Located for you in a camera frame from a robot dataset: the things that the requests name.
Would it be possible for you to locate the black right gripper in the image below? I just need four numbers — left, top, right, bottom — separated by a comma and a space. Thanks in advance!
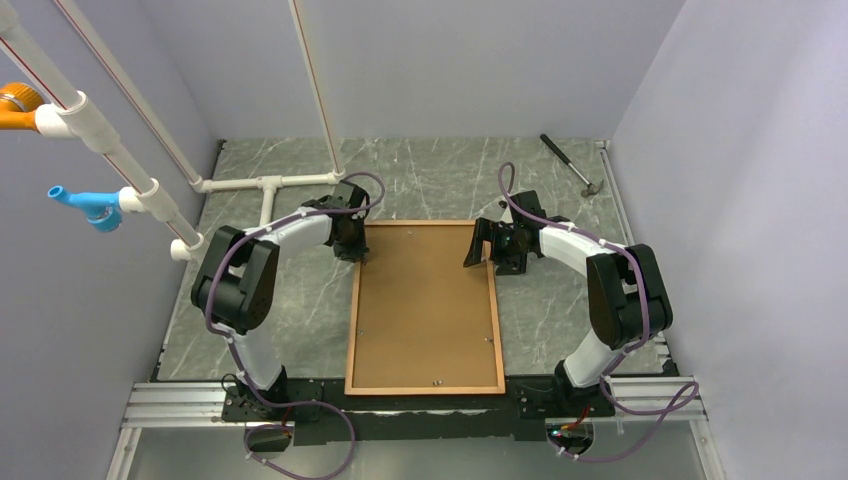
464, 218, 529, 276

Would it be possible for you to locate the brown backing board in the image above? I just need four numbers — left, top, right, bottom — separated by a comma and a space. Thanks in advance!
352, 225, 500, 390

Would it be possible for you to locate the wooden picture frame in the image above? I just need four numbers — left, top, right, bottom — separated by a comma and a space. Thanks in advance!
343, 219, 507, 397

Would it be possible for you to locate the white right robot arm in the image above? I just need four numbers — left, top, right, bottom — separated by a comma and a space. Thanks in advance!
463, 191, 673, 415

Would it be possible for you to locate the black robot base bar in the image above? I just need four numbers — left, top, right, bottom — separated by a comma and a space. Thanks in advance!
220, 372, 614, 446

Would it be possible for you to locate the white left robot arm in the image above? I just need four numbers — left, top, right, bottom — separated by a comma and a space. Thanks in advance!
191, 180, 371, 420

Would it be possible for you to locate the blue faucet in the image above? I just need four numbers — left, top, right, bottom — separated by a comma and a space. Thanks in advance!
47, 185, 123, 233

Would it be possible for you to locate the white pvc pipe stand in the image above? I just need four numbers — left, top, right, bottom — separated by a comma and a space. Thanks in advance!
1, 1, 345, 262

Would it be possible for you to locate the orange faucet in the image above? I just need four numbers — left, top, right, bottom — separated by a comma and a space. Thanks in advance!
1, 82, 45, 132

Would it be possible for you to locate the black handled hammer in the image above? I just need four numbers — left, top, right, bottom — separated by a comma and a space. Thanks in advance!
539, 133, 604, 198

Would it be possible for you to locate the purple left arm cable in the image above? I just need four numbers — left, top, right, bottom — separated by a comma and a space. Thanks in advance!
203, 172, 387, 480

